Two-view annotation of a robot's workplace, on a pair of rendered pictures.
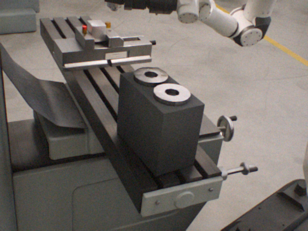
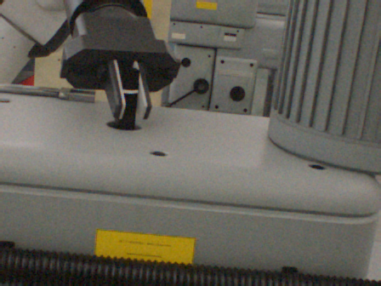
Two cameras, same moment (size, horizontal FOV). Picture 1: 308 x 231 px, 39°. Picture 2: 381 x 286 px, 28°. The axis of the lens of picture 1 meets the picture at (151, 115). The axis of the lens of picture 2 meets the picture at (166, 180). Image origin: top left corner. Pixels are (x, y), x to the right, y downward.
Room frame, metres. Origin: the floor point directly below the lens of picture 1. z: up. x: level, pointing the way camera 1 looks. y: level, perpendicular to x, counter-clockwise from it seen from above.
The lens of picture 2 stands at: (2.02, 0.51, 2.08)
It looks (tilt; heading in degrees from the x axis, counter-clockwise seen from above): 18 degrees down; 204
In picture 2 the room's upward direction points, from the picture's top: 6 degrees clockwise
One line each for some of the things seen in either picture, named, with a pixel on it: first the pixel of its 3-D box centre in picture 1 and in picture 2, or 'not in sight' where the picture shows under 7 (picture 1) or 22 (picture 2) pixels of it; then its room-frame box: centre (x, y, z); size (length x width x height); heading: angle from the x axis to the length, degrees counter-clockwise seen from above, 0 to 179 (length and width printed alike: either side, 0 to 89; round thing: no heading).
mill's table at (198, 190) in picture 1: (106, 84); not in sight; (1.37, 0.17, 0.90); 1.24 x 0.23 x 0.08; 27
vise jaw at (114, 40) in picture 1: (110, 35); not in sight; (1.51, 0.18, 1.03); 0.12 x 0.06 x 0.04; 28
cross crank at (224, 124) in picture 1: (218, 129); not in sight; (1.56, -0.29, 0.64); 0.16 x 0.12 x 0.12; 117
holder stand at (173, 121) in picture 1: (157, 116); not in sight; (0.96, -0.02, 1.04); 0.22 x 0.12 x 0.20; 34
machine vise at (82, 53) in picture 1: (103, 44); not in sight; (1.50, 0.20, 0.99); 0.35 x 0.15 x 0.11; 118
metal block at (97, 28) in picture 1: (96, 31); not in sight; (1.49, 0.23, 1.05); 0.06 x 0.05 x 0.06; 28
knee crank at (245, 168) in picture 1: (236, 170); not in sight; (1.45, -0.38, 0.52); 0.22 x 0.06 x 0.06; 117
